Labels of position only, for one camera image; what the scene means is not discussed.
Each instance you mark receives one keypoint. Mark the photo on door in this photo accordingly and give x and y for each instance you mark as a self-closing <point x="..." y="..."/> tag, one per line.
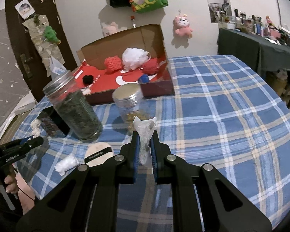
<point x="25" y="9"/>

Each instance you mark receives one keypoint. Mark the blue sponge cloth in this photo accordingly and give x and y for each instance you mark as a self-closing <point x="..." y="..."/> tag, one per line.
<point x="144" y="79"/>

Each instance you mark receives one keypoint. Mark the cream knitted scrunchie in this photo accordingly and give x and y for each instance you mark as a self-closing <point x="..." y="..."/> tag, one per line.
<point x="35" y="126"/>

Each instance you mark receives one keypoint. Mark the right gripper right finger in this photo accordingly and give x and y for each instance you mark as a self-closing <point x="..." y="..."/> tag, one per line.
<point x="202" y="198"/>

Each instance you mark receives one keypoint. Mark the black knitted scrunchie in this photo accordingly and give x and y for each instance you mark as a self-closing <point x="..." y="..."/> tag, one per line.
<point x="88" y="80"/>

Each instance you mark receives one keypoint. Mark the dark green side table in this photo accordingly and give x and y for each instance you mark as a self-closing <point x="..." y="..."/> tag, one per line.
<point x="255" y="51"/>

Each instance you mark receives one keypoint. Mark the white tissue sheet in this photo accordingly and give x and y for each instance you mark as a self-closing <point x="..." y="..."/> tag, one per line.
<point x="145" y="130"/>

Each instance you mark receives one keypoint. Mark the dark wooden door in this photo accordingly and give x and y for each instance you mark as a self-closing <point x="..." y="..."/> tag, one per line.
<point x="21" y="42"/>

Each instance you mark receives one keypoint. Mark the coral foam net ball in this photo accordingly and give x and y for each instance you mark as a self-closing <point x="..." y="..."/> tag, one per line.
<point x="113" y="64"/>

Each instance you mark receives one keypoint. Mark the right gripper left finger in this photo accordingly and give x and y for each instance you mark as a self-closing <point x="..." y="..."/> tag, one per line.
<point x="87" y="199"/>

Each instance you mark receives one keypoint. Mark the beige powder puff black band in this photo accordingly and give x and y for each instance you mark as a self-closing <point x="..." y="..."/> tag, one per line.
<point x="98" y="153"/>

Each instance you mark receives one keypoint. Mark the pink plush cat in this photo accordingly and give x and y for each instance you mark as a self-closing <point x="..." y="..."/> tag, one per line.
<point x="182" y="26"/>

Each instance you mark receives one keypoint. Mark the door handle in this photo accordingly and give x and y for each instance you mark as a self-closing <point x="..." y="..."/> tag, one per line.
<point x="25" y="62"/>

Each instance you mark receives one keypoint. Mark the glass jar gold contents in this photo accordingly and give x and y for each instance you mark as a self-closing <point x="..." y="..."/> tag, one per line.
<point x="131" y="103"/>

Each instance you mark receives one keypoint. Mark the blue plaid tablecloth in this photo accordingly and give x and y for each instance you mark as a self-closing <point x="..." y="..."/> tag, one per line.
<point x="222" y="113"/>

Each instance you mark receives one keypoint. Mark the pale pink plush bear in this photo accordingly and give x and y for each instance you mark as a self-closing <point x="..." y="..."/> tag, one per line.
<point x="110" y="29"/>

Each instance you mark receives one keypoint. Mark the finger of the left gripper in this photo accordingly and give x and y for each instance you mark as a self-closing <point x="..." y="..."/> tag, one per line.
<point x="15" y="143"/>
<point x="16" y="153"/>

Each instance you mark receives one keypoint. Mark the green plush dinosaur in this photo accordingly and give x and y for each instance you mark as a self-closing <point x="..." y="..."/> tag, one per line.
<point x="51" y="35"/>

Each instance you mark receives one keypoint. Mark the floral beauty cream tin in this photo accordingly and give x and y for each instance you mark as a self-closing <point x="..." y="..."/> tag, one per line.
<point x="52" y="123"/>

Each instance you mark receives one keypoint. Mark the white cloth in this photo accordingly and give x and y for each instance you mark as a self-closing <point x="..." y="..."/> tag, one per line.
<point x="66" y="164"/>

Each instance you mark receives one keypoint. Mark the cardboard box red lining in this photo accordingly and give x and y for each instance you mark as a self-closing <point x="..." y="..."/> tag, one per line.
<point x="92" y="74"/>

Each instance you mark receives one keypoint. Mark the white mesh bath pouf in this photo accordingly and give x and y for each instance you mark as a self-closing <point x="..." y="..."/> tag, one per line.
<point x="133" y="58"/>

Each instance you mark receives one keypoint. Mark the person's left hand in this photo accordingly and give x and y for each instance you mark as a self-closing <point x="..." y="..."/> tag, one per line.
<point x="11" y="182"/>

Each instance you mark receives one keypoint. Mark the clear plastic bag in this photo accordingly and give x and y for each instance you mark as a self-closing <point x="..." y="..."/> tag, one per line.
<point x="56" y="68"/>

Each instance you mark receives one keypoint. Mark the red plush miffy toy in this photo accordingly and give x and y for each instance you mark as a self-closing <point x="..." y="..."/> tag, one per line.
<point x="152" y="66"/>

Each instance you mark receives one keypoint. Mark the hanging door organizer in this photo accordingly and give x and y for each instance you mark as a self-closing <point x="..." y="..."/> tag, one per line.
<point x="46" y="49"/>

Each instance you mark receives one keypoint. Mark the glass jar dark contents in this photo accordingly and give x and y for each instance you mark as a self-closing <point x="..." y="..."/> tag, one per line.
<point x="71" y="105"/>

